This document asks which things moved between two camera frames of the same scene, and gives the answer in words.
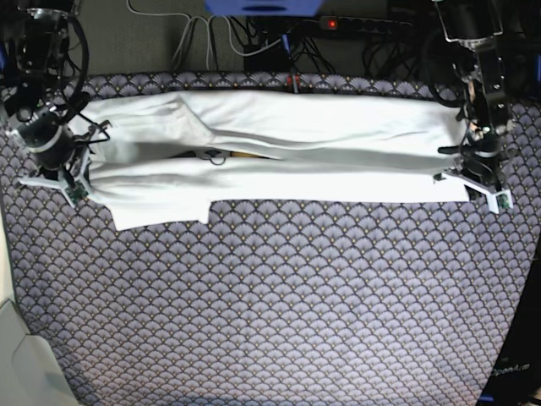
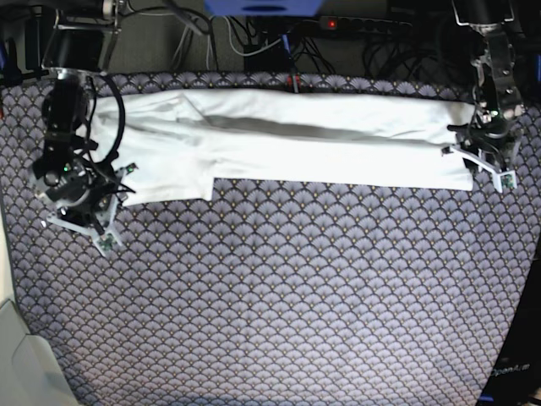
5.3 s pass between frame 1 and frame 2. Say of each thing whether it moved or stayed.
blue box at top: stayed
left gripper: moved
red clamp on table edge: stayed
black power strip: stayed
